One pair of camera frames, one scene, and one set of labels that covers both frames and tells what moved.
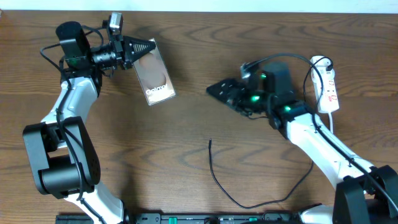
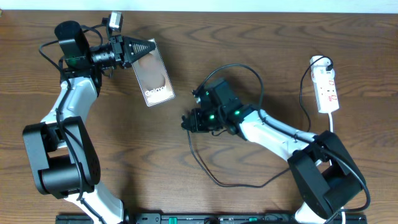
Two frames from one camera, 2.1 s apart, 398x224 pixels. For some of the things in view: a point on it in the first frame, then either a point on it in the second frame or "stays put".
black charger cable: (320, 98) -> (329, 66)
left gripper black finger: (135, 48) stays put
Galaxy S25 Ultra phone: (154, 77) stays put
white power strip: (329, 102) stays put
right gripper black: (229, 91) -> (194, 117)
